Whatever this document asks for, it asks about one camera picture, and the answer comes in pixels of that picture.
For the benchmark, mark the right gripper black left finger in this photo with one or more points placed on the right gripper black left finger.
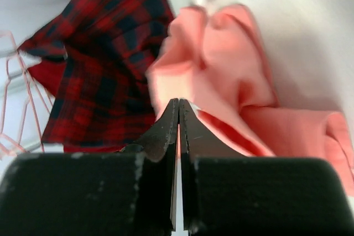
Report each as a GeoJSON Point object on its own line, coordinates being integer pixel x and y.
{"type": "Point", "coordinates": [130, 192]}

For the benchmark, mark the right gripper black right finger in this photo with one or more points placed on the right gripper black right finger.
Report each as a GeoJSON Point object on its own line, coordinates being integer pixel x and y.
{"type": "Point", "coordinates": [227, 193]}

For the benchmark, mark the pink skirt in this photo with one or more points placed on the pink skirt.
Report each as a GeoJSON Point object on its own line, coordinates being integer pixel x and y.
{"type": "Point", "coordinates": [217, 62]}

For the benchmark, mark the red black plaid skirt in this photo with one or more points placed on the red black plaid skirt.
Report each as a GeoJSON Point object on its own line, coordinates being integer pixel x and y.
{"type": "Point", "coordinates": [108, 45]}

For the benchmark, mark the pink wire hanger far left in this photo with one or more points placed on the pink wire hanger far left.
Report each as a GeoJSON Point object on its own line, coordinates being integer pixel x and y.
{"type": "Point", "coordinates": [25, 104]}

